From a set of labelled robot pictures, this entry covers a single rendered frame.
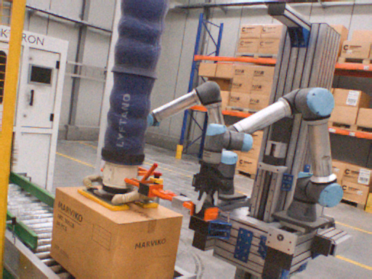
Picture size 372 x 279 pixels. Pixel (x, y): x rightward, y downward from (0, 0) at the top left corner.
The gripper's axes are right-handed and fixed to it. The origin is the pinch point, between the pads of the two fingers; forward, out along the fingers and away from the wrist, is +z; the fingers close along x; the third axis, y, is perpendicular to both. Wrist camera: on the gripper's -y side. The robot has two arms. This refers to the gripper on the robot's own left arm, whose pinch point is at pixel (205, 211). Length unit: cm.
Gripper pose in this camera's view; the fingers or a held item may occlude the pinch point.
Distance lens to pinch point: 154.6
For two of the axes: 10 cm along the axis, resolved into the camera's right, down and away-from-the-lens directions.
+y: -6.8, -2.3, 6.9
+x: -7.1, 0.1, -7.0
